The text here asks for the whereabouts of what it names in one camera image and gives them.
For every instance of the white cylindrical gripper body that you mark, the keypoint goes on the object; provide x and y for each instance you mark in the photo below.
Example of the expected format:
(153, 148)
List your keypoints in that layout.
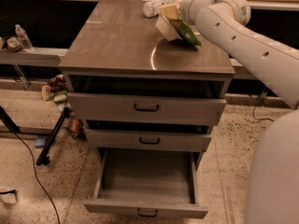
(188, 8)

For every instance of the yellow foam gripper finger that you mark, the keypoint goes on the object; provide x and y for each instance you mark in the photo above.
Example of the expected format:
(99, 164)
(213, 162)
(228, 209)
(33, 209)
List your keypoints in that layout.
(170, 11)

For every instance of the green rice chip bag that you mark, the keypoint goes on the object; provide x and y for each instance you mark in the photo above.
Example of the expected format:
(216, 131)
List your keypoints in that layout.
(185, 31)

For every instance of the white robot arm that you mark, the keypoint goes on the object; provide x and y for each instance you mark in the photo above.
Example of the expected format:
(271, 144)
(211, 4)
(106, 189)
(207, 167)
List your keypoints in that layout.
(273, 194)

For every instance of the grey drawer cabinet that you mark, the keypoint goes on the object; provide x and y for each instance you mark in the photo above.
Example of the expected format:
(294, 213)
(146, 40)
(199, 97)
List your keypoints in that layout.
(120, 51)

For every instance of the top grey drawer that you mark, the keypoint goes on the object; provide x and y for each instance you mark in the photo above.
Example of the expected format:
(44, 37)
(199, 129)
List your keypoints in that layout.
(146, 109)

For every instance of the grey drawer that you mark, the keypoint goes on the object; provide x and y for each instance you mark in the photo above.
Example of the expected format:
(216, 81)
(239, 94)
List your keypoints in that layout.
(146, 109)
(146, 183)
(192, 142)

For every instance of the middle grey drawer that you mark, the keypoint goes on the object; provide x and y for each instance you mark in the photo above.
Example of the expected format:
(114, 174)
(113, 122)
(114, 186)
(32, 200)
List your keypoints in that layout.
(192, 142)

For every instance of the bottom grey drawer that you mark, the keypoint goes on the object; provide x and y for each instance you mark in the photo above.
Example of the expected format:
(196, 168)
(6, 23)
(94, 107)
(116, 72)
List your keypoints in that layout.
(146, 183)

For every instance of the pile of snack bags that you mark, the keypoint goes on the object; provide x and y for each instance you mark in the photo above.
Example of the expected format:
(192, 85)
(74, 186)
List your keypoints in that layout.
(56, 90)

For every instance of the clear water bottle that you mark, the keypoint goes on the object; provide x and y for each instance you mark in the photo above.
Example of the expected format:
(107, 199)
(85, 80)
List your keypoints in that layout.
(23, 37)

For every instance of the brown basket with items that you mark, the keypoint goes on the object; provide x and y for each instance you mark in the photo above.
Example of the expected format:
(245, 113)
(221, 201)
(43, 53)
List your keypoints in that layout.
(10, 44)

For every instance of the blue sponge on floor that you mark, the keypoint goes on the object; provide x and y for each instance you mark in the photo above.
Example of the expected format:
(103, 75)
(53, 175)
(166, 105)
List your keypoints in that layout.
(40, 141)

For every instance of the black tripod leg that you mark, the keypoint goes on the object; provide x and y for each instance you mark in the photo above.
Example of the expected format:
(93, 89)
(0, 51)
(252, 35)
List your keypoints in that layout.
(43, 158)

